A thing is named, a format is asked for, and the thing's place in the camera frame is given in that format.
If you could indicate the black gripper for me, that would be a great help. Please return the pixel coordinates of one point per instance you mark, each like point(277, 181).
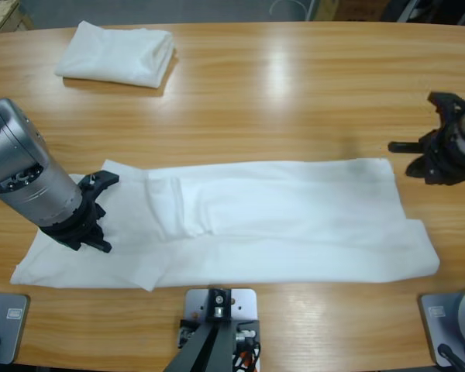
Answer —
point(445, 162)
point(81, 224)

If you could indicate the white t-shirt with black print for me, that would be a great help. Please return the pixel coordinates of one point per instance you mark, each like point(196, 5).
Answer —
point(275, 224)

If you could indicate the folded white t-shirt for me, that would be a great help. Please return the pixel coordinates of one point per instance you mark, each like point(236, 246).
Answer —
point(112, 54)

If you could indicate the brown cardboard box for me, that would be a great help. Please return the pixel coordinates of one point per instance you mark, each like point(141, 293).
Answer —
point(348, 8)

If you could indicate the white mounting block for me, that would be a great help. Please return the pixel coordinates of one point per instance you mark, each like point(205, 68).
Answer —
point(244, 306)

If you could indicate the wooden crate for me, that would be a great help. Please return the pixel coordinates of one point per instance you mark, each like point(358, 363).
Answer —
point(4, 13)

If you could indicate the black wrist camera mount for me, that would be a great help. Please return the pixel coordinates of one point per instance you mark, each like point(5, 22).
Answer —
point(447, 104)
point(100, 180)

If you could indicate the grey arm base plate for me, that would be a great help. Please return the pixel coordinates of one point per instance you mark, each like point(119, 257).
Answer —
point(7, 329)
point(445, 321)

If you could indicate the dark camera stand post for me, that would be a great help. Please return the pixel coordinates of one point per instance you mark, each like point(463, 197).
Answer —
point(213, 348)

